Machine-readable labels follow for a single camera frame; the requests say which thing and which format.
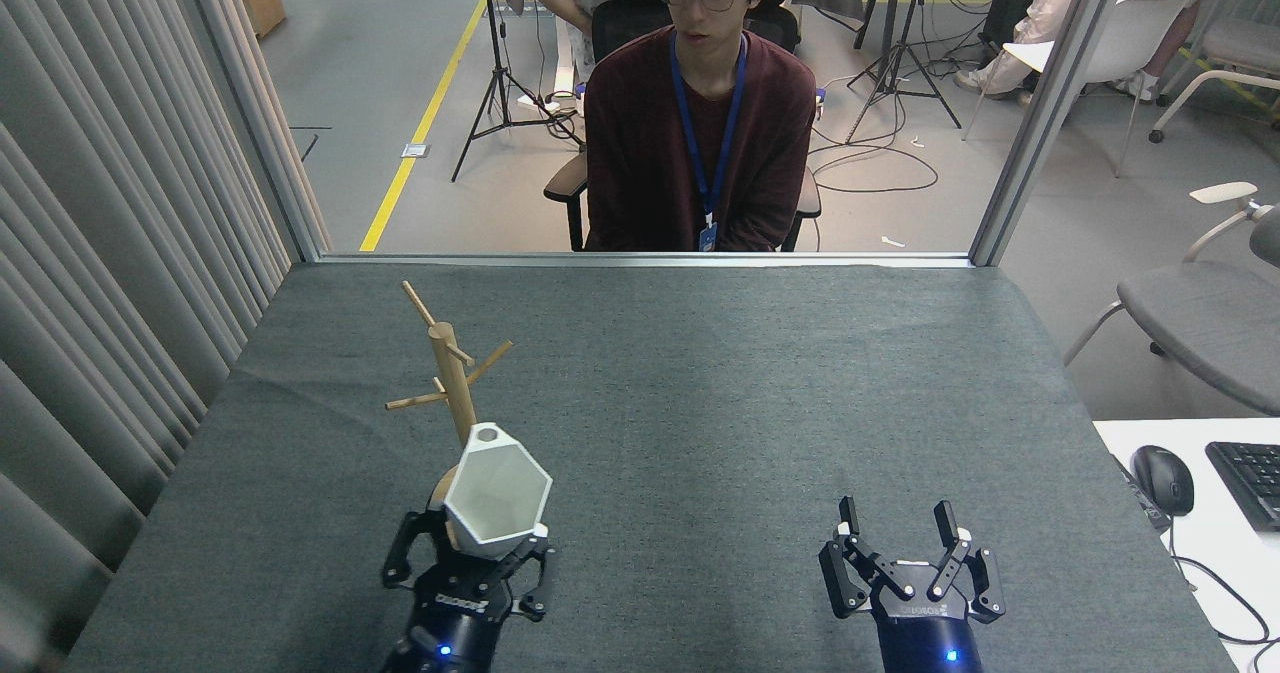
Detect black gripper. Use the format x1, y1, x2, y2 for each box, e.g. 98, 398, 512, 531
819, 496, 1006, 673
381, 509, 558, 673

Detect white hexagonal cup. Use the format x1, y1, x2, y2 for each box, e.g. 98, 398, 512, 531
443, 423, 554, 561

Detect wooden cup rack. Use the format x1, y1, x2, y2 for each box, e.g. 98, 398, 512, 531
386, 281, 514, 554

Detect black computer mouse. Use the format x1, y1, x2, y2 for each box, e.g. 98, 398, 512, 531
1132, 445, 1195, 517

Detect grey table cloth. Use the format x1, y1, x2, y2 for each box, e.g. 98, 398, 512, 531
65, 261, 1236, 673

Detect white desk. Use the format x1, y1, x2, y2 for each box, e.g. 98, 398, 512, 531
1092, 418, 1280, 673

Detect black keyboard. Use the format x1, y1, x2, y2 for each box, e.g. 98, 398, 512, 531
1205, 441, 1280, 533

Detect grey chair with headrest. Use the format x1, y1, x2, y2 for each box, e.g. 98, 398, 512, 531
1063, 182, 1280, 417

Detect grey pleated curtain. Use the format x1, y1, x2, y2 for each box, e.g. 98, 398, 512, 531
0, 0, 336, 673

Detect black tripod stand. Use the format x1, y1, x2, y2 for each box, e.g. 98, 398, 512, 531
451, 0, 586, 184
845, 0, 963, 144

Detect white desk leg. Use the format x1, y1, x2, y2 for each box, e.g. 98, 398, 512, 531
518, 13, 601, 119

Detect black office chair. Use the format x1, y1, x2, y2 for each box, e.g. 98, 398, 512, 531
545, 0, 823, 252

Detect white plastic chair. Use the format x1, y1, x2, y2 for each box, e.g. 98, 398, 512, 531
962, 0, 1197, 179

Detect grey chair on castors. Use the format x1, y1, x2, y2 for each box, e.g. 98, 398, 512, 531
1148, 0, 1280, 144

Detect black mouse cable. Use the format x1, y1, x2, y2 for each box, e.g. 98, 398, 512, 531
1165, 513, 1280, 673

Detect silver frame rail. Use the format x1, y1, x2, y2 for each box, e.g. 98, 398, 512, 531
318, 251, 976, 269

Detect black floor cable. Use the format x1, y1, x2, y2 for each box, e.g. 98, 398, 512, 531
808, 0, 991, 194

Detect silver frame post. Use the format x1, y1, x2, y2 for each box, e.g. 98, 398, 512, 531
180, 0, 331, 262
970, 0, 1141, 267

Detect blue lanyard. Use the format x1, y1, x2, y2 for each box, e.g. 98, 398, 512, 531
670, 33, 749, 252

